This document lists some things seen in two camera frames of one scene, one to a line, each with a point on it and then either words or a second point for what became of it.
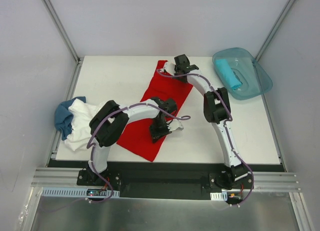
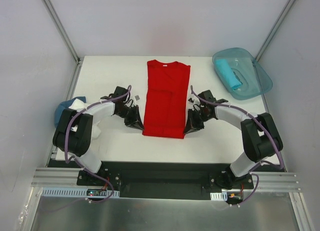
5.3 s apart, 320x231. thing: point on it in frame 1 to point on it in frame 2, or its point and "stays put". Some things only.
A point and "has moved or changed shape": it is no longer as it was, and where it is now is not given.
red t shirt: (137, 136) has moved or changed shape
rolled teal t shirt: (228, 74) stays put
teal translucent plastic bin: (241, 76) stays put
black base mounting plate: (165, 181) stays put
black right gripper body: (186, 67) to (195, 117)
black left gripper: (160, 132) to (131, 116)
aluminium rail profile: (57, 177) stays put
